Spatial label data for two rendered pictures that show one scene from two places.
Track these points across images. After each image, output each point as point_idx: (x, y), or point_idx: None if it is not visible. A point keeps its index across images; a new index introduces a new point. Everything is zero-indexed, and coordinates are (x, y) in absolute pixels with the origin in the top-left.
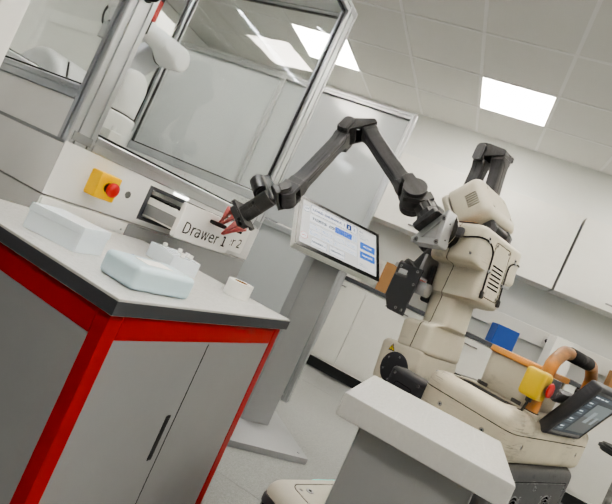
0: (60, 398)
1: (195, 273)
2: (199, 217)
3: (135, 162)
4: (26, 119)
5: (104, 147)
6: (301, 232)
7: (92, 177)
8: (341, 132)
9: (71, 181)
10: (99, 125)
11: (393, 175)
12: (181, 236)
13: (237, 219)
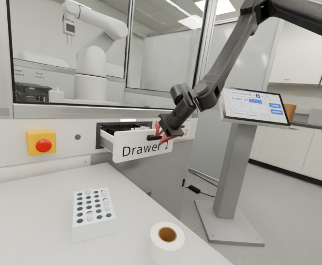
0: None
1: (113, 228)
2: (135, 138)
3: (70, 111)
4: None
5: (28, 110)
6: (226, 109)
7: (26, 139)
8: (245, 14)
9: (8, 149)
10: (7, 93)
11: None
12: (123, 159)
13: (166, 131)
